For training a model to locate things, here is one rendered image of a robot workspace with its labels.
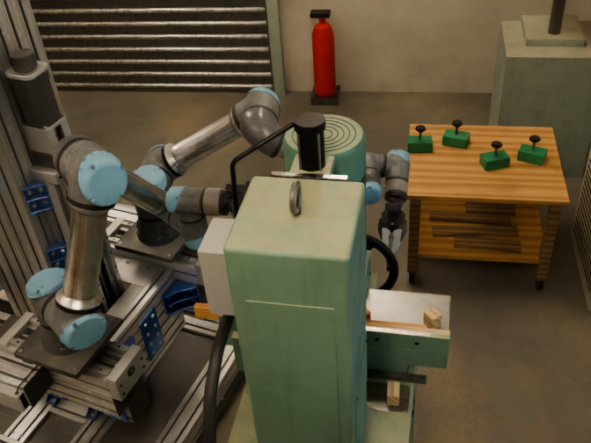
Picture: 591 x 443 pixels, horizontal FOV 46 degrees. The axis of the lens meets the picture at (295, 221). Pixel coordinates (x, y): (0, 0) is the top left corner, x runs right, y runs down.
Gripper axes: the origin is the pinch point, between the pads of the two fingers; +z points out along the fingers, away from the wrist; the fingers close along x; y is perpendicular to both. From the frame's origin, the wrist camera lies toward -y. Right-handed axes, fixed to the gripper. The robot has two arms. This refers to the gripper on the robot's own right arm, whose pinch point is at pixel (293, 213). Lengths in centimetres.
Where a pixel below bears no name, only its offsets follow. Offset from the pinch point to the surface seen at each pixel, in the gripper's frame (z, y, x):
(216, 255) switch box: 0, -43, -45
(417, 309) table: 33.4, -12.7, 23.4
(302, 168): 11.2, -21.0, -43.5
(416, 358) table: 34.1, -27.2, 22.6
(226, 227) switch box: -1, -36, -43
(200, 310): -24.3, -22.3, 17.1
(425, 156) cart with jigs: 30, 104, 93
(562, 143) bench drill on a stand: 98, 159, 141
